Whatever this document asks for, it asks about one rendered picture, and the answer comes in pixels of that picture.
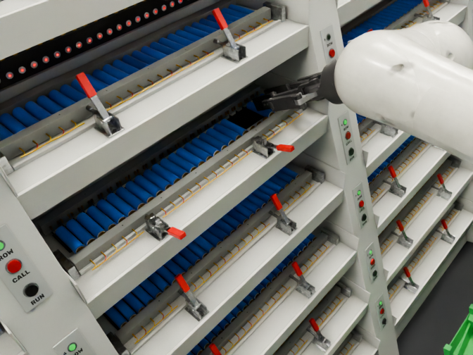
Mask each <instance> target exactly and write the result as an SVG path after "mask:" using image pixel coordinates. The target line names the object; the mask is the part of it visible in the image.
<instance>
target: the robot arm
mask: <svg viewBox="0 0 473 355"><path fill-rule="evenodd" d="M264 93H265V94H264V95H261V96H256V97H253V98H252V100H253V103H254V105H255V107H256V109H257V111H263V110H267V109H272V112H275V111H283V110H289V109H294V108H299V109H303V108H305V107H306V103H308V102H311V101H321V100H323V99H326V100H328V101H329V102H331V103H333V104H345V105H346V106H347V107H348V108H349V109H350V110H352V111H353V112H355V113H357V114H359V115H361V116H365V117H367V118H370V119H373V120H375V121H378V122H380V123H383V124H386V125H389V126H391V127H394V128H396V129H398V130H401V131H403V132H406V133H408V134H410V135H412V136H415V137H417V138H419V139H422V140H424V141H426V142H428V143H430V144H433V145H434V146H436V147H438V148H440V149H442V150H444V151H447V152H448V153H450V154H452V155H454V156H457V157H458V158H461V159H462V160H464V161H466V162H468V163H470V164H472V165H473V43H472V40H471V39H470V38H469V36H468V34H467V33H466V32H465V31H464V30H463V29H462V28H461V27H459V26H457V25H455V24H453V23H450V22H447V21H443V20H430V21H427V22H424V23H420V24H418V25H415V26H412V27H408V28H405V29H402V30H375V31H371V32H366V33H365V34H363V35H360V36H359V37H356V38H355V39H352V40H350V41H348V45H347V46H346V47H345V48H344V49H343V51H342V52H341V54H340V56H339V58H338V60H336V61H332V62H329V63H328V64H327V65H326V66H325V67H324V68H323V70H322V72H319V73H315V74H312V75H308V76H305V77H300V78H298V79H297V82H291V83H290V84H285V85H280V86H277V87H272V88H269V89H266V90H264Z"/></svg>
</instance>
